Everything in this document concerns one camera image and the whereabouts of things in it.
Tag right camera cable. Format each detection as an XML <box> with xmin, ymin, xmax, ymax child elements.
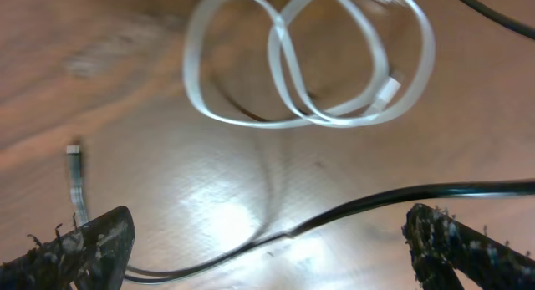
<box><xmin>442</xmin><ymin>0</ymin><xmax>535</xmax><ymax>42</ymax></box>

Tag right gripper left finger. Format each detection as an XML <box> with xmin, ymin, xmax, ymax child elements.
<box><xmin>1</xmin><ymin>206</ymin><xmax>135</xmax><ymax>290</ymax></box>

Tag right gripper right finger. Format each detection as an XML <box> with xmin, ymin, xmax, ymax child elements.
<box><xmin>402</xmin><ymin>204</ymin><xmax>534</xmax><ymax>290</ymax></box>

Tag white usb cable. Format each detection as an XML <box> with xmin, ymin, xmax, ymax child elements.
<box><xmin>181</xmin><ymin>0</ymin><xmax>436</xmax><ymax>130</ymax></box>

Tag black usb cable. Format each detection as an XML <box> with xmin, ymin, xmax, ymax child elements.
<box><xmin>65</xmin><ymin>144</ymin><xmax>535</xmax><ymax>285</ymax></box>

